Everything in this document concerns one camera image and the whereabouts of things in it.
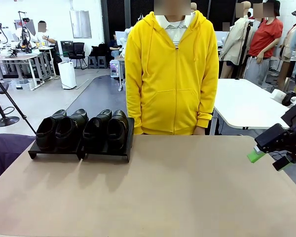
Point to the grey plastic stool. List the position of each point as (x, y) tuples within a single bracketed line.
[(101, 61), (92, 61)]

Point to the purple cloth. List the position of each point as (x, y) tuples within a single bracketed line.
[(7, 153)]

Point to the computer case with lights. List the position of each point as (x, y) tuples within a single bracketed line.
[(114, 67)]

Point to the clear plastic storage box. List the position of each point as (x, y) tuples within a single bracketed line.
[(22, 84)]

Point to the black loafer shoe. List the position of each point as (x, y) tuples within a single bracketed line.
[(69, 133), (47, 135)]

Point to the background person white shirt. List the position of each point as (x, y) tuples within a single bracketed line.
[(45, 37)]

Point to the mannequin in beige coat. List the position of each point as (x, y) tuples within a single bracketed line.
[(233, 42)]

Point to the black bar stool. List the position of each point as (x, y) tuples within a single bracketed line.
[(5, 121)]

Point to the person in yellow hoodie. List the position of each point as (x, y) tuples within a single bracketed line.
[(172, 74)]

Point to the black metal shoe stand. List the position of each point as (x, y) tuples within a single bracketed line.
[(106, 156), (54, 153)]

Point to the white air purifier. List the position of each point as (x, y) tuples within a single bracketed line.
[(67, 76)]

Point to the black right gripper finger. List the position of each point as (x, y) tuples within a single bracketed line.
[(281, 163), (271, 138)]

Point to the white work desk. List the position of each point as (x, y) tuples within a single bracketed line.
[(47, 48)]

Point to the grey wall panel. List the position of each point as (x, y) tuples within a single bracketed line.
[(80, 24)]

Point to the seated person dark clothes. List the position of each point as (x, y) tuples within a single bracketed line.
[(114, 45)]

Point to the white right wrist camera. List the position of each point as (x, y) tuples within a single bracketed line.
[(277, 95)]

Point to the black tripod leg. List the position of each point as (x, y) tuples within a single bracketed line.
[(14, 104)]

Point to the person's right forearm yellow sleeve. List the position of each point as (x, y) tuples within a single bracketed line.
[(135, 108)]

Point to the grey work desk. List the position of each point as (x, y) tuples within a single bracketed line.
[(14, 57)]

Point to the person's left forearm yellow sleeve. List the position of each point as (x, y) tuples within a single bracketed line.
[(206, 106)]

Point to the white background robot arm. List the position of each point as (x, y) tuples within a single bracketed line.
[(127, 35)]

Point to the mannequin in red shirt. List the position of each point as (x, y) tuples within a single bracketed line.
[(264, 37)]

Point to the black bag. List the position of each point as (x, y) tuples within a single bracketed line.
[(98, 50)]

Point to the black zipper dress shoe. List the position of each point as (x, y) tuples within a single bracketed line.
[(117, 130), (95, 134)]

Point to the white rounded table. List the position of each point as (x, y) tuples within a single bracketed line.
[(241, 98)]

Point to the bald mannequin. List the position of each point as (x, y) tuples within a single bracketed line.
[(194, 6)]

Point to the person's left hand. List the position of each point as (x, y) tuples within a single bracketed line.
[(198, 130)]

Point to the mannequin with bucket hat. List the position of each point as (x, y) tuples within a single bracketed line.
[(288, 42)]

